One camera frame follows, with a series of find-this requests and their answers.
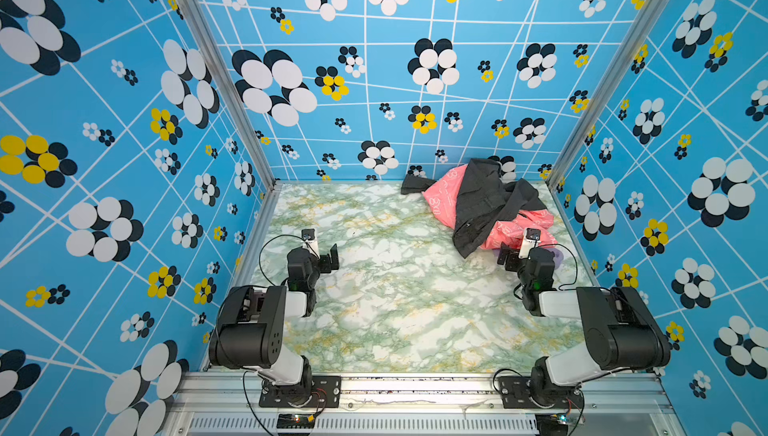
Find aluminium front rail frame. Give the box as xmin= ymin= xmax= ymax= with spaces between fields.
xmin=161 ymin=372 xmax=685 ymax=435

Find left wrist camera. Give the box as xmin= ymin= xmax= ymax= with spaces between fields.
xmin=301 ymin=228 xmax=320 ymax=257

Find left controller board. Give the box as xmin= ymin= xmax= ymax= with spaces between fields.
xmin=277 ymin=414 xmax=316 ymax=430

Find purple cloth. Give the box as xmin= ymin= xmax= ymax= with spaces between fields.
xmin=542 ymin=244 xmax=566 ymax=270

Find dark grey jeans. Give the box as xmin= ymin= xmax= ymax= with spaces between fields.
xmin=400 ymin=157 xmax=548 ymax=259

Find left corner aluminium post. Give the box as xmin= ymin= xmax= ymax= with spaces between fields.
xmin=178 ymin=0 xmax=276 ymax=194

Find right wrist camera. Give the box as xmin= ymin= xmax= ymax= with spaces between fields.
xmin=518 ymin=228 xmax=541 ymax=259

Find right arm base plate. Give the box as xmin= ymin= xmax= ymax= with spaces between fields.
xmin=492 ymin=375 xmax=584 ymax=412

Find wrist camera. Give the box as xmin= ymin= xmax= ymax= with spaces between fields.
xmin=301 ymin=228 xmax=320 ymax=257
xmin=518 ymin=228 xmax=541 ymax=259

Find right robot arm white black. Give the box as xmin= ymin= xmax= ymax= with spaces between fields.
xmin=498 ymin=245 xmax=672 ymax=406

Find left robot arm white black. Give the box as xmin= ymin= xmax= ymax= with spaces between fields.
xmin=208 ymin=244 xmax=340 ymax=400

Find corner aluminium post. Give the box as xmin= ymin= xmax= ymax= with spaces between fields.
xmin=547 ymin=0 xmax=670 ymax=192
xmin=178 ymin=0 xmax=276 ymax=194

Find controller board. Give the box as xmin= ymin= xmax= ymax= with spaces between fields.
xmin=536 ymin=414 xmax=570 ymax=436
xmin=277 ymin=414 xmax=316 ymax=430

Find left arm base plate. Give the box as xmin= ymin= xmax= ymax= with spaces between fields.
xmin=258 ymin=375 xmax=342 ymax=409

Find right controller board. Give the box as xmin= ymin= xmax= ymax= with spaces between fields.
xmin=536 ymin=414 xmax=570 ymax=436

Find right corner aluminium post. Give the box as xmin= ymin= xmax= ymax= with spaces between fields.
xmin=547 ymin=0 xmax=670 ymax=192

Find pink printed cloth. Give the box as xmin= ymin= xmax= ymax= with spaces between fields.
xmin=421 ymin=163 xmax=559 ymax=252

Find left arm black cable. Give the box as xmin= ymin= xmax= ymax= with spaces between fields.
xmin=257 ymin=233 xmax=304 ymax=287

